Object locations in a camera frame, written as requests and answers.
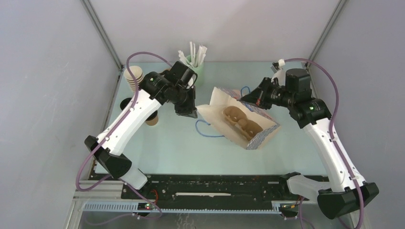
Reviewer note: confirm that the white wrapped straws bundle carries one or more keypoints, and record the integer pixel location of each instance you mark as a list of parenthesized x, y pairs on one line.
[(196, 58)]

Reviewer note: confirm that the stack of black lids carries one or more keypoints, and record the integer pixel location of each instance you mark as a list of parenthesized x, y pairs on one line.
[(125, 103)]

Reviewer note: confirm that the brown paper coffee cup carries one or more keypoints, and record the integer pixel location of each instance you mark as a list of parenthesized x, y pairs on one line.
[(152, 120)]

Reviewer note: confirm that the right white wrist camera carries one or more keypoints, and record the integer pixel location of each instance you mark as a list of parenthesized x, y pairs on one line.
[(280, 74)]

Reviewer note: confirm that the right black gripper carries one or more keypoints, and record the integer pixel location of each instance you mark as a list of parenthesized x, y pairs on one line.
[(254, 97)]

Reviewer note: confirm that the green straw holder cup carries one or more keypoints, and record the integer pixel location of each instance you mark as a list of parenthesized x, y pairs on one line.
[(193, 75)]

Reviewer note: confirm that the stack of paper cups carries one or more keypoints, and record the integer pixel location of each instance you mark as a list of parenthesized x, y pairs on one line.
[(133, 74)]

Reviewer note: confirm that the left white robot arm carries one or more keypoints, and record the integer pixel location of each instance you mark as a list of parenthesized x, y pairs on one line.
[(108, 147)]

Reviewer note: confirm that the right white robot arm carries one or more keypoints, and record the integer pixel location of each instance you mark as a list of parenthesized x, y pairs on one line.
[(347, 190)]

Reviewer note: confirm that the blue checkered paper bag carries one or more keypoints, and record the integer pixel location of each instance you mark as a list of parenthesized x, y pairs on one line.
[(212, 113)]

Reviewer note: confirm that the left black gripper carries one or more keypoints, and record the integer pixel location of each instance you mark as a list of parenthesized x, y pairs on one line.
[(190, 110)]

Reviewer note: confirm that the aluminium frame rail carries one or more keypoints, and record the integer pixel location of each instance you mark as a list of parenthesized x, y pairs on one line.
[(104, 205)]

